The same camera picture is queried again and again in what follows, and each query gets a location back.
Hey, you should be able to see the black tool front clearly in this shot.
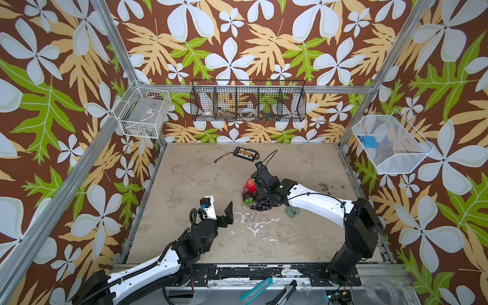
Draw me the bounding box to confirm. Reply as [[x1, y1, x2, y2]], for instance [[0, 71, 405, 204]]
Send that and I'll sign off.
[[266, 280, 297, 305]]

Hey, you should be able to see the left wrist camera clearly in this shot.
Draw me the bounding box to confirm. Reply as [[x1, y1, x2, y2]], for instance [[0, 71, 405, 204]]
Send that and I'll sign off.
[[198, 195, 217, 221]]

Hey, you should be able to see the teal utility knife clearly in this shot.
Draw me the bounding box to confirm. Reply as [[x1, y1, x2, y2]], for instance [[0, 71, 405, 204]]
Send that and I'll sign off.
[[240, 278, 273, 305]]

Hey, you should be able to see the white mesh basket right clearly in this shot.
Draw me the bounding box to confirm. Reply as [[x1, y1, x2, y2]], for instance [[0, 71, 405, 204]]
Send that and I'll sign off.
[[352, 111, 434, 175]]

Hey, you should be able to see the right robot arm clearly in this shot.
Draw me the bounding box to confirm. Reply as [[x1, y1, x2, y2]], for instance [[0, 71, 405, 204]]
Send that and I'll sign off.
[[250, 161, 385, 285]]

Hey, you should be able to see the red apple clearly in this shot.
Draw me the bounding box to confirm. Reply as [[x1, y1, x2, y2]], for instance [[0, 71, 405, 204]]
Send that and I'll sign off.
[[245, 178, 257, 193]]

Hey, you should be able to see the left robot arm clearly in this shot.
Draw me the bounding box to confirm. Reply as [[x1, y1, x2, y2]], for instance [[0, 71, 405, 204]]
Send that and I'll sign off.
[[70, 196, 234, 304]]

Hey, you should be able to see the green grape leaf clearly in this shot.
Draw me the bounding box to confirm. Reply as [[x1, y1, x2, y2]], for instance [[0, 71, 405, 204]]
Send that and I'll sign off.
[[285, 206, 301, 219]]

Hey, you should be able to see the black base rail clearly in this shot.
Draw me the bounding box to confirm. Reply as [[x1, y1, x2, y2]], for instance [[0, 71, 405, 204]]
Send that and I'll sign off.
[[189, 263, 362, 287]]

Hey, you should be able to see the black wire basket rear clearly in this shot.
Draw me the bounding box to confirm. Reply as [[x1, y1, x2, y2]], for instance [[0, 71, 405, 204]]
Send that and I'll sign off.
[[189, 80, 307, 122]]

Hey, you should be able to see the black grape bunch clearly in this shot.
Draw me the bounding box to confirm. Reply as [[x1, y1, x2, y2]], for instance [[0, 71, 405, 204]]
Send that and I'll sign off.
[[250, 201, 273, 212]]

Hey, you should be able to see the blue object in basket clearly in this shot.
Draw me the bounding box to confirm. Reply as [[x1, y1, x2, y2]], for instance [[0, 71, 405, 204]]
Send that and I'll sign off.
[[361, 135, 378, 149]]

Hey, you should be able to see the white wire basket left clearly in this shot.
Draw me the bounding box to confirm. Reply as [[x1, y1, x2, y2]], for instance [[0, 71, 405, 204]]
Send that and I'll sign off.
[[114, 82, 172, 139]]

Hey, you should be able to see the pink polka dot plate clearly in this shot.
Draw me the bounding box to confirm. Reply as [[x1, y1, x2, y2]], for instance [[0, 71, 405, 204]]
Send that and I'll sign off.
[[241, 186, 267, 212]]

